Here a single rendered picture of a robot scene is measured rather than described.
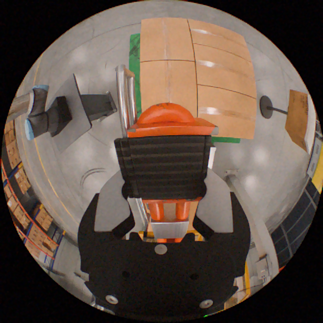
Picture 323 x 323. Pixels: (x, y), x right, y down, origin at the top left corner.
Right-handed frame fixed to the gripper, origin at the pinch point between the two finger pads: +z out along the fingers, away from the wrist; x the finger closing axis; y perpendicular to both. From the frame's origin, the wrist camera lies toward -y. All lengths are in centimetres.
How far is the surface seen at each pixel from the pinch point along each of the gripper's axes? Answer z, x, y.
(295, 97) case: 53, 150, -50
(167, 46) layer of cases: 73, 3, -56
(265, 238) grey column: 4, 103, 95
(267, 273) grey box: -43, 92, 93
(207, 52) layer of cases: 73, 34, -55
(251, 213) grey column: 45, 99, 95
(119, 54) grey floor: 127, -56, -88
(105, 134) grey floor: 127, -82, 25
